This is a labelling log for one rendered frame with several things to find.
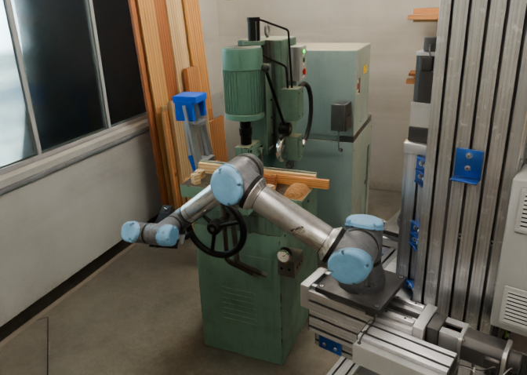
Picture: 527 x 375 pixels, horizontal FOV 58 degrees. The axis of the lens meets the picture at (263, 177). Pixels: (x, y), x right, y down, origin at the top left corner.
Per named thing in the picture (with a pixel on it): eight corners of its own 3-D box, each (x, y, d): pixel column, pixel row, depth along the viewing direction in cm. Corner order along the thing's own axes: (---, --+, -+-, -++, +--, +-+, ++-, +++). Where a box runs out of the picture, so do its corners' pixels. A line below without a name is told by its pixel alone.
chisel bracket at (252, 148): (235, 164, 218) (234, 147, 215) (248, 155, 230) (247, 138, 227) (250, 166, 215) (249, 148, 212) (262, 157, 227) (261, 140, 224)
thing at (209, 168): (198, 172, 235) (198, 162, 233) (200, 170, 237) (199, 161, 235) (314, 186, 212) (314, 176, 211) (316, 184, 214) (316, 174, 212)
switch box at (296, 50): (288, 81, 228) (287, 46, 222) (295, 78, 237) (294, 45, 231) (299, 81, 226) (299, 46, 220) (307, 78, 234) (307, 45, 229)
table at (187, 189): (169, 204, 214) (167, 191, 212) (202, 180, 240) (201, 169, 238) (296, 223, 191) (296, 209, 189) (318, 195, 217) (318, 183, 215)
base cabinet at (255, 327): (202, 344, 249) (191, 223, 224) (248, 285, 299) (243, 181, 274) (282, 366, 233) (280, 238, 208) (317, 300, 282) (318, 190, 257)
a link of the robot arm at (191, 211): (260, 138, 158) (172, 206, 183) (246, 147, 149) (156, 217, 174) (281, 166, 158) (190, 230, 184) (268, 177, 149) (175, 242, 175)
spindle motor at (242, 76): (218, 121, 209) (213, 49, 198) (235, 112, 224) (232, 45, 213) (255, 124, 203) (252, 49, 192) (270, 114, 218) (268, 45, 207)
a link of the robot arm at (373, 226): (385, 249, 154) (387, 211, 150) (377, 270, 143) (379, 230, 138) (349, 243, 159) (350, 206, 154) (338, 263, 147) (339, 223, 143)
